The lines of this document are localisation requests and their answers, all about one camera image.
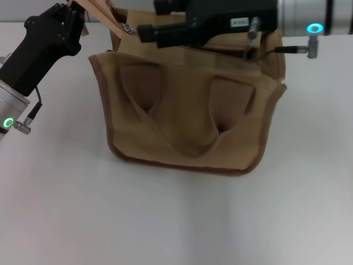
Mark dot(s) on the khaki canvas food bag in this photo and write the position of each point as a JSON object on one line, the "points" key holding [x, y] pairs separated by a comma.
{"points": [[187, 110]]}

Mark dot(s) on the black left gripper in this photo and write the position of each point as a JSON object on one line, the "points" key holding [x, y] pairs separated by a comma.
{"points": [[36, 52]]}

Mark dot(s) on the silver metal zipper pull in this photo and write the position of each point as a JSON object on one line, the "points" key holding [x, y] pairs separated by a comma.
{"points": [[128, 28]]}

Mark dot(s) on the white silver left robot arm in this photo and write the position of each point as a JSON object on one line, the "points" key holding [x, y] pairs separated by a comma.
{"points": [[11, 107]]}

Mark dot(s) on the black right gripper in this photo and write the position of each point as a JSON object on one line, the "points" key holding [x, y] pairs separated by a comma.
{"points": [[231, 13]]}

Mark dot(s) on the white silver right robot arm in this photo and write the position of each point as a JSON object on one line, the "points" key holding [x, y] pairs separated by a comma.
{"points": [[311, 15]]}

